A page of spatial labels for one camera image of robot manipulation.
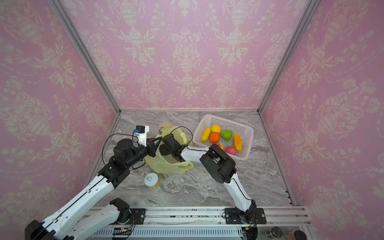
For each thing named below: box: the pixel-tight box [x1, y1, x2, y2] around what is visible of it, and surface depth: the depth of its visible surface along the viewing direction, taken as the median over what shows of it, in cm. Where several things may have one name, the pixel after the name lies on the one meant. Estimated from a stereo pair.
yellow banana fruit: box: [200, 127, 212, 142], surface depth 104 cm
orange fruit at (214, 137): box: [209, 132, 220, 144], surface depth 99 cm
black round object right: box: [294, 230, 308, 240], surface depth 62 cm
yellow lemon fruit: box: [211, 124, 222, 133], surface depth 105 cm
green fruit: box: [221, 130, 233, 141], surface depth 102 cm
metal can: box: [264, 226, 283, 240], surface depth 64 cm
